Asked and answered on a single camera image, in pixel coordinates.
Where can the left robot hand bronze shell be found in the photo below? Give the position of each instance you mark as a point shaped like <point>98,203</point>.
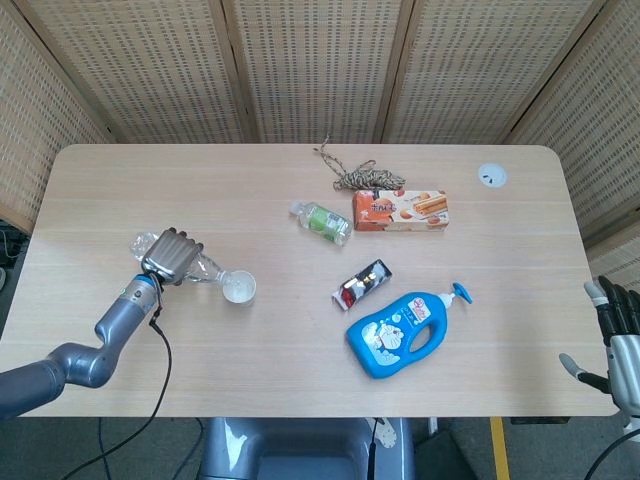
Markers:
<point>172,257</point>

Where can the woven rattan screen panel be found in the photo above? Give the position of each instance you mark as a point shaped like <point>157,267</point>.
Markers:
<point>600,150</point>
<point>325,65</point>
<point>30,125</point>
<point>150,65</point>
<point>475,65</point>

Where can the bundle of striped twine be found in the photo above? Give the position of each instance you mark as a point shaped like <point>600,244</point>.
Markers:
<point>370,177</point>

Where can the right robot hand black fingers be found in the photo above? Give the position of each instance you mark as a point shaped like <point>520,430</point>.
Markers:
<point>625,360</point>

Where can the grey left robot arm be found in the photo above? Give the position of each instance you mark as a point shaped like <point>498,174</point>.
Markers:
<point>80,360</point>

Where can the small bottle light green label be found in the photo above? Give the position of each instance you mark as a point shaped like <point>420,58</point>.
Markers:
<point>325,222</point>

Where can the red item inside black carton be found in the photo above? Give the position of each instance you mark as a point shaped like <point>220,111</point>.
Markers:
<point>348,298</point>

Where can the black carton gold lettering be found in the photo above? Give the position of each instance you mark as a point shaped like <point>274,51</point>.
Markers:
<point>371,275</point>

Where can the clear bottle dark green label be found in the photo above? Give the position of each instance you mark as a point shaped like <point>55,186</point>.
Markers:
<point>140,245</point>

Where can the orange egg roll snack box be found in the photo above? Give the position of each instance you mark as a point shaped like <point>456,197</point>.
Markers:
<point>400,221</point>

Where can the blue cartoon pump detergent bottle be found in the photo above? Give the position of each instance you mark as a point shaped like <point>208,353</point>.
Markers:
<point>380,350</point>

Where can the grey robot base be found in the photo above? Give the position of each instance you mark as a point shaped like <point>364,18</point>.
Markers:
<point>300,450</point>

